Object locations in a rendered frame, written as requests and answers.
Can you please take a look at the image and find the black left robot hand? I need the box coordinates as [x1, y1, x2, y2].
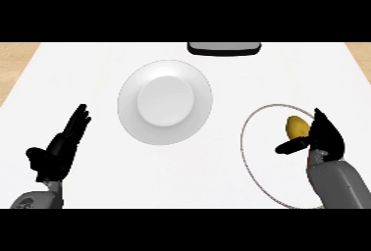
[26, 103, 94, 183]

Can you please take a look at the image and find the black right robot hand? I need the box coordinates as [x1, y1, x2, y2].
[274, 107, 348, 163]

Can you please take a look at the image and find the yellow lemon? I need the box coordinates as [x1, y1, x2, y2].
[286, 115, 312, 139]

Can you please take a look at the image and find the white oval plate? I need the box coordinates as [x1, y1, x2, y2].
[116, 59, 215, 146]

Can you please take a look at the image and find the grey and black appliance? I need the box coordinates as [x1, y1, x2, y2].
[185, 42, 262, 57]

